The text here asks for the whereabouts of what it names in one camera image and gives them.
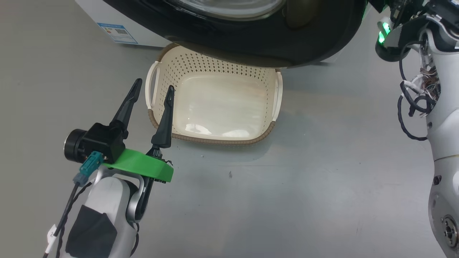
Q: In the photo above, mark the blue white energy label sticker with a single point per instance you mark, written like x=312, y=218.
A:
x=118, y=33

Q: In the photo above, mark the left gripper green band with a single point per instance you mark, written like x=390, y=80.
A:
x=143, y=166

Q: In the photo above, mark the black glass washing machine door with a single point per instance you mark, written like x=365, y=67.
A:
x=251, y=39

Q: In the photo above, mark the cream perforated laundry basket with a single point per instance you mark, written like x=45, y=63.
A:
x=215, y=107

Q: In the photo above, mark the white washing machine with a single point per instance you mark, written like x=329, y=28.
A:
x=107, y=14

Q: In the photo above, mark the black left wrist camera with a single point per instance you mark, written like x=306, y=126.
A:
x=102, y=141

